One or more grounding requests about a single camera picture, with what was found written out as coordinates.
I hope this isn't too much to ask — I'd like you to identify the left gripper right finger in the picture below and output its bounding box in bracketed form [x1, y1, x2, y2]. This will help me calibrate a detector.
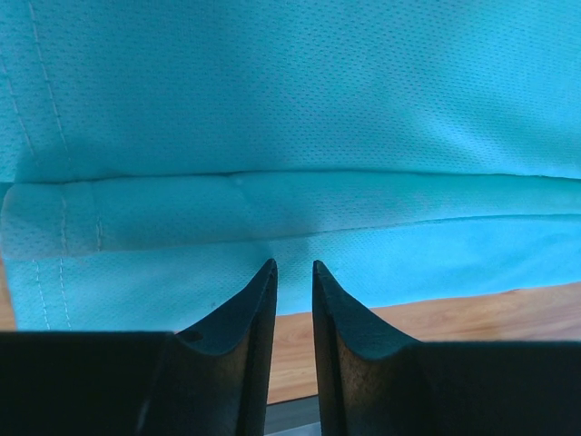
[312, 261, 580, 435]

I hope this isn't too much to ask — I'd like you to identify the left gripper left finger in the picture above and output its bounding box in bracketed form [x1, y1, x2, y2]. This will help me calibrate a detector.
[1, 260, 278, 435]

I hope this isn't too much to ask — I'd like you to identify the teal t shirt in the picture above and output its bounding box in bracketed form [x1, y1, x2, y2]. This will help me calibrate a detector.
[1, 1, 580, 331]

